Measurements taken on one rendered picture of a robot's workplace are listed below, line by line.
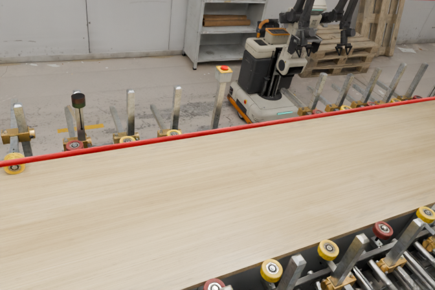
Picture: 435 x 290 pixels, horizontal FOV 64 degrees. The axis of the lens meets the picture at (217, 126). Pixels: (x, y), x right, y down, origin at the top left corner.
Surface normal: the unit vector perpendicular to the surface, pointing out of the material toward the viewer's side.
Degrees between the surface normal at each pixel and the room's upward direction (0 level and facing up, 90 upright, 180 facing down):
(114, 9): 90
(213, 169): 0
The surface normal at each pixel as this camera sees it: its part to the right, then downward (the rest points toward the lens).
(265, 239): 0.15, -0.80
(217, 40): 0.40, 0.59
